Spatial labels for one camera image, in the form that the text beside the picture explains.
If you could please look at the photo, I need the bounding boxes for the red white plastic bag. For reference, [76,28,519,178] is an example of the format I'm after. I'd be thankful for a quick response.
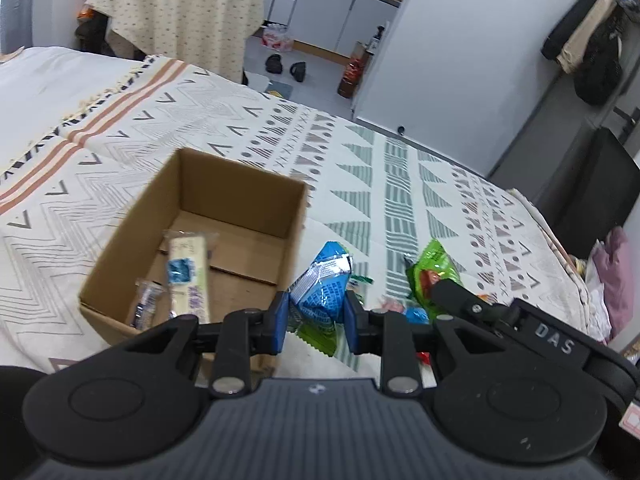
[262,23,295,52]

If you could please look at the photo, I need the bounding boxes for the white biscuit pack in box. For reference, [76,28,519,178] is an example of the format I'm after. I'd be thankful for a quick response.
[164,230,218,324]

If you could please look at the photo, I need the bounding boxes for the pink cloth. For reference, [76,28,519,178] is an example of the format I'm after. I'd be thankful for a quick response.
[585,226,636,344]

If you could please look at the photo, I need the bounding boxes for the hanging coats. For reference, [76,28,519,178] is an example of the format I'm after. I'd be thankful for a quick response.
[541,0,625,107]

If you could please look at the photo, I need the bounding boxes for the light green candy packet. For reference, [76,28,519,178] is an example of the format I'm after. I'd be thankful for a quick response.
[288,308,337,356]

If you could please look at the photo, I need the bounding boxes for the table with dotted cloth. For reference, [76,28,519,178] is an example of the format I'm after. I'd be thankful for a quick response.
[86,0,264,82]

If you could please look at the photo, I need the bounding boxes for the dark red bottle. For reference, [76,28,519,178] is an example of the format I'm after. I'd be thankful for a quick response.
[337,41,370,99]

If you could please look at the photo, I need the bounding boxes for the blue snack packet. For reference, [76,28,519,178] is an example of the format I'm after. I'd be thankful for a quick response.
[288,242,352,333]

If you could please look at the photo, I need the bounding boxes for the black shoe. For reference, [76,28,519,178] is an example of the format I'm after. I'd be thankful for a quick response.
[265,54,283,75]
[290,62,307,84]

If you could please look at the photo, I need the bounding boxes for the small clear packet in box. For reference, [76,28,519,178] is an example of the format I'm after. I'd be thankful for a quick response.
[129,280,165,330]

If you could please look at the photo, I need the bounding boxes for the brown cardboard box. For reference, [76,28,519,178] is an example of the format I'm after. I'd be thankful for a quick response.
[79,148,308,344]

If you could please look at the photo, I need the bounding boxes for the black chair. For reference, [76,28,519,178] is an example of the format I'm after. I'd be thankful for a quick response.
[552,128,639,258]

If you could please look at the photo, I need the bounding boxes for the patterned bed cover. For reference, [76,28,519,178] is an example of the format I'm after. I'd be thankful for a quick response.
[1,47,611,373]

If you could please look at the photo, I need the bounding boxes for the pink small snack packet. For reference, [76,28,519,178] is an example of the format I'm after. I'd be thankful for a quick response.
[378,296,407,314]

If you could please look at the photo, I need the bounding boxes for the dark green snack packet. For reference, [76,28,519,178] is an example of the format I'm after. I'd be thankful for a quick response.
[404,238,462,316]

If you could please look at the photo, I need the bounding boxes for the red snack bar wrapper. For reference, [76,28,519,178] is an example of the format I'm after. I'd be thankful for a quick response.
[416,352,431,365]

